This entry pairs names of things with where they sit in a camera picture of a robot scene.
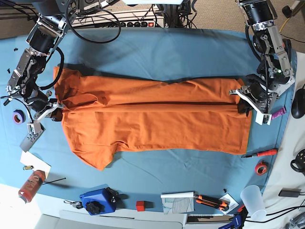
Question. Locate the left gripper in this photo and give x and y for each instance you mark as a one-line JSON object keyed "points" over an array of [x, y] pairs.
{"points": [[256, 96]]}

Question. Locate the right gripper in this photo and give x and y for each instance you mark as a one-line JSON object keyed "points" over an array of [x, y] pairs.
{"points": [[44, 106]]}

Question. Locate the orange t-shirt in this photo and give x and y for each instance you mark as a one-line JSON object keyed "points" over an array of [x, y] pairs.
{"points": [[105, 115]]}

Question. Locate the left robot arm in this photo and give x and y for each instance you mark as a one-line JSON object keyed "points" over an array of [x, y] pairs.
{"points": [[274, 75]]}

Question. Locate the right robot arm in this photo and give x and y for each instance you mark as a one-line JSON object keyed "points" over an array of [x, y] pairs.
{"points": [[43, 40]]}

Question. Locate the grey remote control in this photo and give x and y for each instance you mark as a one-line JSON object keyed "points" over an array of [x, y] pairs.
{"points": [[30, 139]]}

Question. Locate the purple tape roll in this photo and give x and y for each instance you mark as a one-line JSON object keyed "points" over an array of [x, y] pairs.
{"points": [[18, 117]]}

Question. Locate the purple glue tube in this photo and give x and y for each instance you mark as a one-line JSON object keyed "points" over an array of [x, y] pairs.
{"points": [[279, 113]]}

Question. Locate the white paper sheet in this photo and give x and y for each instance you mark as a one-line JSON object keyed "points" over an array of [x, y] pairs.
{"points": [[28, 159]]}

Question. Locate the red screwdriver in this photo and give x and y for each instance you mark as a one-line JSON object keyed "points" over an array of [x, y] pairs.
{"points": [[270, 152]]}

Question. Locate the black computer mouse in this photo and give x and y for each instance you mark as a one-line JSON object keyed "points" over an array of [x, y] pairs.
{"points": [[298, 105]]}

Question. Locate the red tape roll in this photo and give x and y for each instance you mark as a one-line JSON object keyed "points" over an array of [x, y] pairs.
{"points": [[261, 168]]}

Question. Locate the red spray can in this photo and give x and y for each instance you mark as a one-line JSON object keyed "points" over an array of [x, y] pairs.
{"points": [[31, 186]]}

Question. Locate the black round gadget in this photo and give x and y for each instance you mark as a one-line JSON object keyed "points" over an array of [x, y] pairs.
{"points": [[298, 164]]}

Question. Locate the orange black clamp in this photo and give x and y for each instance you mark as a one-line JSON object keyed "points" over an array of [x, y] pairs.
{"points": [[287, 47]]}

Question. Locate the clear plastic cup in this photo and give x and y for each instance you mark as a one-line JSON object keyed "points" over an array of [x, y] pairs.
{"points": [[253, 201]]}

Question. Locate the blue table cloth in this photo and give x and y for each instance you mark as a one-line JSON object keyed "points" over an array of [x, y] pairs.
{"points": [[156, 54]]}

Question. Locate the blue box with knob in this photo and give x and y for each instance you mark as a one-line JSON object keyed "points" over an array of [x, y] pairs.
{"points": [[101, 201]]}

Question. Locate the black small adapter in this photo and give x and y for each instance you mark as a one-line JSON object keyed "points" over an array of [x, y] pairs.
{"points": [[289, 192]]}

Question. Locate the small white card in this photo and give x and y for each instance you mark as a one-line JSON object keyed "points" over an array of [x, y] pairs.
{"points": [[231, 202]]}

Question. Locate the orange black utility knife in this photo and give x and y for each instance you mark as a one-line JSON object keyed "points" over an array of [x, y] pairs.
{"points": [[212, 202]]}

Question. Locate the blue clamp bottom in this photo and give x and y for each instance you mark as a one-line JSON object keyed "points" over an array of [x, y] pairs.
{"points": [[238, 220]]}

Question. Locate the white booklet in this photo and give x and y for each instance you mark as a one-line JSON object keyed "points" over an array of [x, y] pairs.
{"points": [[176, 203]]}

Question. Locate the white power strip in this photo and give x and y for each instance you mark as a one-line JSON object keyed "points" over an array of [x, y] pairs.
{"points": [[130, 18]]}

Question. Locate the red cube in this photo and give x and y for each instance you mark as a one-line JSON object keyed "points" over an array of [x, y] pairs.
{"points": [[140, 206]]}

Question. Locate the black cable tie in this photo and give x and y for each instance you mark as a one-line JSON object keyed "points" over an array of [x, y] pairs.
{"points": [[50, 182]]}

